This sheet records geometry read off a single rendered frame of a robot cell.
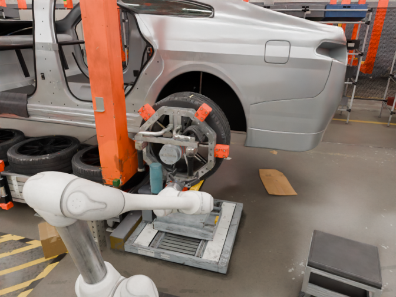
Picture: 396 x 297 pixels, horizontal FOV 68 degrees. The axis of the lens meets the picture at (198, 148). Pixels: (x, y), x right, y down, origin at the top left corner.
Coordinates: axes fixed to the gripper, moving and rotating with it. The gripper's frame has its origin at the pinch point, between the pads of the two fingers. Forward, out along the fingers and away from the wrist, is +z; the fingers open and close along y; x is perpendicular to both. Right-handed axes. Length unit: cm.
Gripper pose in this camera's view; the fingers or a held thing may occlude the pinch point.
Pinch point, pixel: (186, 172)
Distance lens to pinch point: 175.6
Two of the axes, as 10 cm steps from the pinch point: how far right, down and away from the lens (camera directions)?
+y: 9.6, 1.2, -2.5
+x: 0.2, -9.3, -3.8
